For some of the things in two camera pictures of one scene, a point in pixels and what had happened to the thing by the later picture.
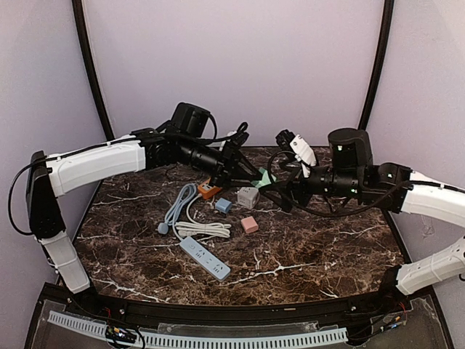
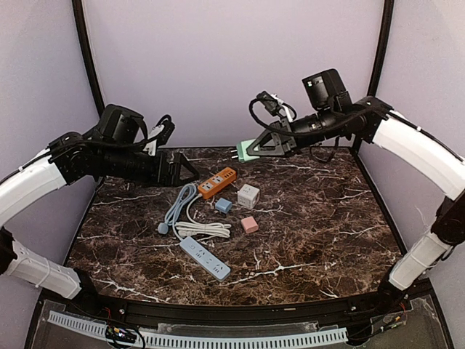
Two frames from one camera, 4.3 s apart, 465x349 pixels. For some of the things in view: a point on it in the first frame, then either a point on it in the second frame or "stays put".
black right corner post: x=386 y=38 stays put
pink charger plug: x=249 y=225 stays put
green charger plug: x=264 y=180 -> x=242 y=152
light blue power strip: x=218 y=270 stays put
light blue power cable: x=184 y=196 stays put
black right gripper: x=296 y=187 -> x=288 y=139
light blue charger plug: x=223 y=205 stays put
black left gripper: x=225 y=163 -> x=164 y=168
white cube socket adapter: x=248 y=196 stays put
